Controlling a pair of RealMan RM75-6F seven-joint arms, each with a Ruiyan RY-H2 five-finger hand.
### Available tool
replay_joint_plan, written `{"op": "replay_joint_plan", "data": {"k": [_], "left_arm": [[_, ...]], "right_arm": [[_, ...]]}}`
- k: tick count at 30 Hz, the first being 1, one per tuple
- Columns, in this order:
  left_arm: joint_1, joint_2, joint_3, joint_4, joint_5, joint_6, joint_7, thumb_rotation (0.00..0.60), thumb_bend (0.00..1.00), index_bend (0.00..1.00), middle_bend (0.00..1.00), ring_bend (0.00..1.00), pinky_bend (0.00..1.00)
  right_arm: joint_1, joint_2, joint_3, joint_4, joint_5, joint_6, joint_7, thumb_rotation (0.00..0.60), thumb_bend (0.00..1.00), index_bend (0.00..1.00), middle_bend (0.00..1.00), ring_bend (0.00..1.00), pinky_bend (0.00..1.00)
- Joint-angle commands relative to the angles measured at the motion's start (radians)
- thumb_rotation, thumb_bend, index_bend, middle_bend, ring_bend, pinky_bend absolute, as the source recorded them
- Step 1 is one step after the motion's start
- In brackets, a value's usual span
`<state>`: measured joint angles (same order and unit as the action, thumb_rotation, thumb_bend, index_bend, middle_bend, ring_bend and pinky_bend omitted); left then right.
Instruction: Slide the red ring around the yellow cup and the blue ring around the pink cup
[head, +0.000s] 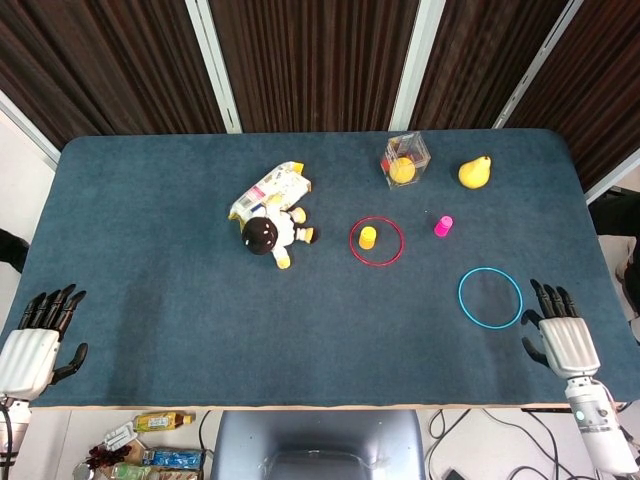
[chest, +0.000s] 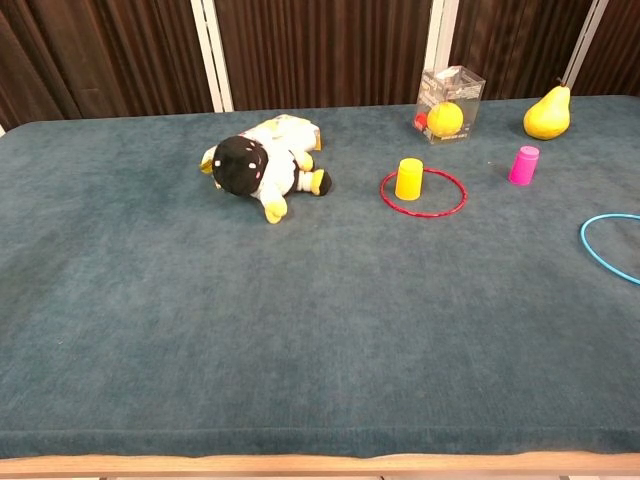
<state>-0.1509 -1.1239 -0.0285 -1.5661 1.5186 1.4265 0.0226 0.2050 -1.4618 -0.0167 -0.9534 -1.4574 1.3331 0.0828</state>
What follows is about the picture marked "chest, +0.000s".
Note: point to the small red toy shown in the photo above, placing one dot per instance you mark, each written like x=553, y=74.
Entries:
x=421, y=122

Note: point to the yellow ball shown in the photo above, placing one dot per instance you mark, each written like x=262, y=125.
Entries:
x=445, y=120

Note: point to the white frame post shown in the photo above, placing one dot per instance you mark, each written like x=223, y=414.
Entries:
x=212, y=55
x=444, y=35
x=585, y=45

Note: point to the blue table cloth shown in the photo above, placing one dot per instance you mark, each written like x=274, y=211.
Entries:
x=250, y=325

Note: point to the black-haired plush doll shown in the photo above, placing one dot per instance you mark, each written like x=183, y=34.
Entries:
x=240, y=167

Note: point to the clear plastic box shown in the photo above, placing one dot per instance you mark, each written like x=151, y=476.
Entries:
x=450, y=85

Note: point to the yellow toy pear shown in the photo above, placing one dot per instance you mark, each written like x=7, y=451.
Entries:
x=547, y=120

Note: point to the pink plastic cup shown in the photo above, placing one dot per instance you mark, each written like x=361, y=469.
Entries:
x=523, y=167

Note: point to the yellow plastic cup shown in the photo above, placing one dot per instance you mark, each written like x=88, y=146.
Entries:
x=409, y=180

